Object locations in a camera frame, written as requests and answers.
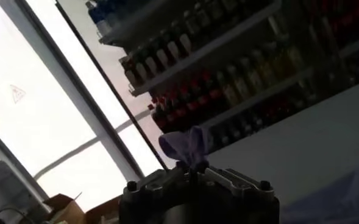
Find red tea bottle white label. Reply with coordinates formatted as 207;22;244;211
119;56;139;89

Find red cap cola bottle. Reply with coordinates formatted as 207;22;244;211
182;85;201;118
194;79;212;112
151;103;169;131
205;71;224;106
160;99;180;128
171;91;191;124

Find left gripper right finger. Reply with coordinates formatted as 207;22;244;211
194;166;274;200

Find lilac t-shirt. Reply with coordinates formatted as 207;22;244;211
158;125;359;224

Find dark metal frame pole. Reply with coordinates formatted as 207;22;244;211
54;0;169;171

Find grey window mullion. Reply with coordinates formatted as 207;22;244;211
0;0;145;182

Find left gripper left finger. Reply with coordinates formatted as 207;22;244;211
123;166;195;198

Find triangular window sticker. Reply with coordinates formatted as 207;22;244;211
10;84;27;104

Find brown cardboard box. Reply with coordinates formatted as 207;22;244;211
43;191;122;224

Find blue label plastic bottle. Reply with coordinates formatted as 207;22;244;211
86;0;113;35

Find green cap dark tea bottle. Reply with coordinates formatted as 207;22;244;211
130;51;149;82
151;38;171;68
162;30;182;60
141;45;159;75
174;23;194;52

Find yellow juice bottle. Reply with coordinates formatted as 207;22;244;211
243;57;264;92
230;65;252;98
218;71;240;104
255;51;277;86

